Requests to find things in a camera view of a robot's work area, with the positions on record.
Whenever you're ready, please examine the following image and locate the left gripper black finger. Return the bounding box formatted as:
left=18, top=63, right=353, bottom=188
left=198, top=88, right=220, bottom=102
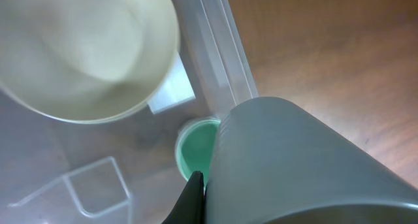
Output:
left=162, top=171, right=204, bottom=224

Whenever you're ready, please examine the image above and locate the green paper cup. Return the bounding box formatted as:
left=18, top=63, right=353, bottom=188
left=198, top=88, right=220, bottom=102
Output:
left=174, top=117, right=221, bottom=186

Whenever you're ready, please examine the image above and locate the grey paper cup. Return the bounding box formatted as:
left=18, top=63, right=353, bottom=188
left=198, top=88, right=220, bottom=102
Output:
left=205, top=97, right=417, bottom=223

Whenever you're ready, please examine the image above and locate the cream bowl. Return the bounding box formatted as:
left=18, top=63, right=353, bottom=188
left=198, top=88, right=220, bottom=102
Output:
left=1, top=0, right=180, bottom=124

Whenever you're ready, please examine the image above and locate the clear plastic storage bin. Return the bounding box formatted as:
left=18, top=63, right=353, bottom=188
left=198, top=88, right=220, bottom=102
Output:
left=1, top=0, right=257, bottom=223

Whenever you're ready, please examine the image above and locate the white label in bin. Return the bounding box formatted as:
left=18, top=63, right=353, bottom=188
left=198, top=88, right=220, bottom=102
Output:
left=148, top=54, right=195, bottom=114

